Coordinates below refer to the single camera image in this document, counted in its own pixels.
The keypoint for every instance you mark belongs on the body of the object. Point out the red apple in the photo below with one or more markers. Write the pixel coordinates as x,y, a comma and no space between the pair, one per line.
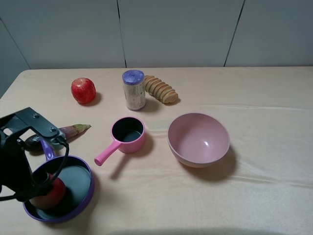
83,90

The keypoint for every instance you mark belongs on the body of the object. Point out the pink red peach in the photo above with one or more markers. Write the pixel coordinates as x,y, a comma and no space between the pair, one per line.
52,198

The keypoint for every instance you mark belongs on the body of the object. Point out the pink bowl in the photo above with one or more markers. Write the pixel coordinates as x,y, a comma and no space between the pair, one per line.
198,140

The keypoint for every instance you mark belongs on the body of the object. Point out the purple-capped wrapped roll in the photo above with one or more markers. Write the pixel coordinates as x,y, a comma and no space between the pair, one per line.
134,90

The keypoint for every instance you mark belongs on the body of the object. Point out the sliced bread loaf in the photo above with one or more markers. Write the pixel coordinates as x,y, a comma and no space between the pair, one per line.
160,90

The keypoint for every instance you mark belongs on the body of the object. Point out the small pink saucepan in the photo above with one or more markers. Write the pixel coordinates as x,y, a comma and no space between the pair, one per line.
128,134

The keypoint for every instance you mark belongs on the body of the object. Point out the purple frying pan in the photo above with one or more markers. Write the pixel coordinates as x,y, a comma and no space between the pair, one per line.
79,182

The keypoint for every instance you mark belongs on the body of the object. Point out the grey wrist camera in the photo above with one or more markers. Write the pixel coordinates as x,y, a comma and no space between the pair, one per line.
29,119

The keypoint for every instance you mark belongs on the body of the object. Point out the dark purple eggplant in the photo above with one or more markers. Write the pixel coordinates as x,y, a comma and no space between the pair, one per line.
33,144

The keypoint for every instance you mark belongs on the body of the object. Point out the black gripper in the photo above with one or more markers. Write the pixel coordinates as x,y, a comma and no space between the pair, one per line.
15,172

